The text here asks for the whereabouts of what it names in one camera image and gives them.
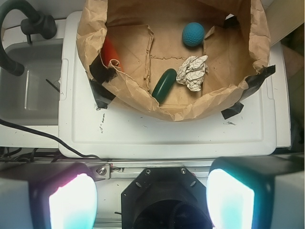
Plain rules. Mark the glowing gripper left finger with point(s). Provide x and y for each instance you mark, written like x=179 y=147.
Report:
x=60 y=195

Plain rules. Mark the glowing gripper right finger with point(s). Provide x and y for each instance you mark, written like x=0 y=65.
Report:
x=257 y=192

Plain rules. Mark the crumpled white paper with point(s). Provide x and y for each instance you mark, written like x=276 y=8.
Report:
x=192 y=71

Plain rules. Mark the grey sink basin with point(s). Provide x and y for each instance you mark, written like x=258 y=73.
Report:
x=33 y=97

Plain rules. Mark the white plastic bin lid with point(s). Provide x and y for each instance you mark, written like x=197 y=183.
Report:
x=117 y=132

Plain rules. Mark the dark green cucumber toy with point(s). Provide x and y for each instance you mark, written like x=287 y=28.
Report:
x=164 y=85

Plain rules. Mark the orange carrot toy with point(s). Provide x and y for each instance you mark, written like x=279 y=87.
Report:
x=109 y=54

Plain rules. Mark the blue dimpled ball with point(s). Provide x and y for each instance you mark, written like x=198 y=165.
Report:
x=193 y=34

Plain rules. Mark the black faucet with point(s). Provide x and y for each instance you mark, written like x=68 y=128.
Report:
x=35 y=22

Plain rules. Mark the brown paper bag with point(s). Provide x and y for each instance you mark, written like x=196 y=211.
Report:
x=147 y=35

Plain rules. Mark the aluminium extrusion rail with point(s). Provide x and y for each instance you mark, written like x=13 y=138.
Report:
x=132 y=168

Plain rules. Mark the black octagonal mount plate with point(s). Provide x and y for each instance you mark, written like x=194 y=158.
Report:
x=165 y=201

